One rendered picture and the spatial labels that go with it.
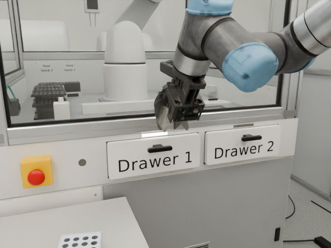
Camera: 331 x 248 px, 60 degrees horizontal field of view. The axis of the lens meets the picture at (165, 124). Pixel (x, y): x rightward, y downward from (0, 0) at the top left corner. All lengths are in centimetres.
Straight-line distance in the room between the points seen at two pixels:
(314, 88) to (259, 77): 228
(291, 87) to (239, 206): 46
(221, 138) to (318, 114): 183
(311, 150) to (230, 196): 180
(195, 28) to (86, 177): 54
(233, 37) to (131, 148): 48
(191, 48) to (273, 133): 60
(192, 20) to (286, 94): 64
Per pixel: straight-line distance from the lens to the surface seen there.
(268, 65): 46
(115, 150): 83
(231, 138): 97
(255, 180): 111
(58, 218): 83
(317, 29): 53
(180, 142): 88
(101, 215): 81
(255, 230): 122
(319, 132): 271
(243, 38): 47
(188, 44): 54
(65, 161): 84
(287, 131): 113
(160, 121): 70
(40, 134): 82
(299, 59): 56
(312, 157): 281
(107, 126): 82
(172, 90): 63
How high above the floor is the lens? 118
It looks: 14 degrees down
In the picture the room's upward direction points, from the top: straight up
